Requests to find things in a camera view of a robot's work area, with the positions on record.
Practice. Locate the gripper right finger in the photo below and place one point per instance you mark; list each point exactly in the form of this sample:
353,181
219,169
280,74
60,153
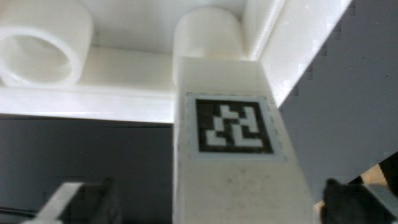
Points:
360,203

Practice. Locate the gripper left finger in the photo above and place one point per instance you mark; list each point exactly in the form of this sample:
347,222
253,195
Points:
83,204

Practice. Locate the white chair leg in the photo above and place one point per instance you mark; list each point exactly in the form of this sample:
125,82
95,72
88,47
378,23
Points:
239,184

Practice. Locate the white chair seat part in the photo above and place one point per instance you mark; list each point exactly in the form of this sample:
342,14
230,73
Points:
90,52

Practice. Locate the white U-shaped border fence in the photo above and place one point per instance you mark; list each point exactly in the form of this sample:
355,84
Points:
287,28

